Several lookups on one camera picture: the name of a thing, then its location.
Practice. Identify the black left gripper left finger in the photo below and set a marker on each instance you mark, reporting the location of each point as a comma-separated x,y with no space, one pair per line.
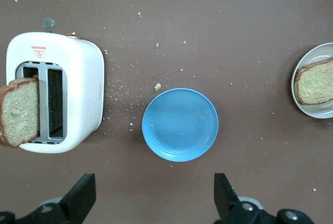
75,200

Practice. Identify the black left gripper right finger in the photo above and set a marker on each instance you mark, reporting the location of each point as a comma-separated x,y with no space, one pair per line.
229,211

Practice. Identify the brown bread slice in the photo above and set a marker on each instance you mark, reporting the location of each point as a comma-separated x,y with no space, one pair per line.
317,83
20,112

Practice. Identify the blue plate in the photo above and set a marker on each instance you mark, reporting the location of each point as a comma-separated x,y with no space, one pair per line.
179,125

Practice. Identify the beige plate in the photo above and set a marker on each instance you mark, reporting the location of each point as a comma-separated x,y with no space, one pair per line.
317,111

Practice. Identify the white toaster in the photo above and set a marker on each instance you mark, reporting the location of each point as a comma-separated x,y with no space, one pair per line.
83,83

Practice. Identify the large pale bread crumb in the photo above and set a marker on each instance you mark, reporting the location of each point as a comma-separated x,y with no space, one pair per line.
157,86

